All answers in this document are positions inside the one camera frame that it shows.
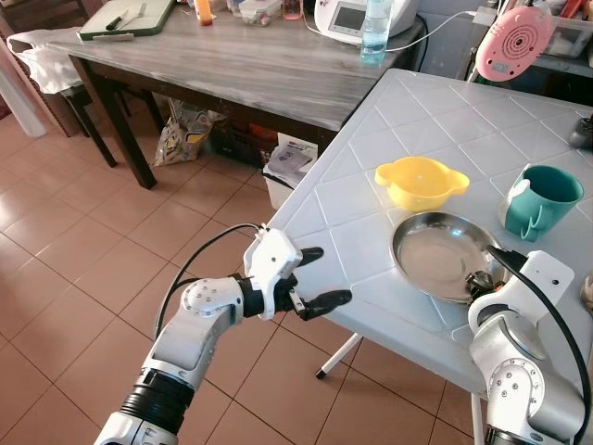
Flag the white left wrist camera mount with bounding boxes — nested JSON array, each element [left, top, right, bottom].
[[242, 229, 303, 320]]

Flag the green tray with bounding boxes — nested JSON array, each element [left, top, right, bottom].
[[77, 0, 178, 43]]

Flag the white kitchen appliance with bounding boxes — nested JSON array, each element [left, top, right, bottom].
[[312, 0, 419, 46]]

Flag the black remote controller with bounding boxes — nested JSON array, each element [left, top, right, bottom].
[[567, 115, 593, 152]]

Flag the clear water bottle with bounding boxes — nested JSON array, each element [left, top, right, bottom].
[[360, 0, 396, 67]]

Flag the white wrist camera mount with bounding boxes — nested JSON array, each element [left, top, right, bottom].
[[242, 229, 303, 320], [504, 249, 574, 322]]

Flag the long white rolled sheet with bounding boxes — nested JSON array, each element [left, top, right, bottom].
[[0, 56, 47, 141]]

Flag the yellow plastic bowl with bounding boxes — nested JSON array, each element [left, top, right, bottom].
[[374, 156, 471, 212]]

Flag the white bin box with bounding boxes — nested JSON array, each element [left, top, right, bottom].
[[261, 133, 322, 210]]

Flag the printed yellow sack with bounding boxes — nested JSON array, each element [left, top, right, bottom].
[[152, 99, 229, 169]]

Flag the clear food container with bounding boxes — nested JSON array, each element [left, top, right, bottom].
[[226, 0, 284, 27]]

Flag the teal plastic mug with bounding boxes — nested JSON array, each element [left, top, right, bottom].
[[500, 164, 586, 244]]

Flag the pink round device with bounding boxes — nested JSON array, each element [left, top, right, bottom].
[[474, 5, 558, 83]]

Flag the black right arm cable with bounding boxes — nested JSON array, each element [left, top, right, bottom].
[[485, 245, 592, 442]]

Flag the dark wooden table grey top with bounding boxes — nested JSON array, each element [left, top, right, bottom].
[[46, 0, 428, 190]]

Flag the white plastic bag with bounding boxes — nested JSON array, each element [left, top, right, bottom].
[[8, 28, 85, 96]]

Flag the white power cable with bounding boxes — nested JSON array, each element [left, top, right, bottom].
[[384, 10, 498, 53]]

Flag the steel plate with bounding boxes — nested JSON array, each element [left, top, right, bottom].
[[391, 211, 510, 306]]

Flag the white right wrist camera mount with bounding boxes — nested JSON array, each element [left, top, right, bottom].
[[504, 249, 574, 322]]

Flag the orange bottle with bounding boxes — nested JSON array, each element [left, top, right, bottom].
[[194, 0, 215, 27]]

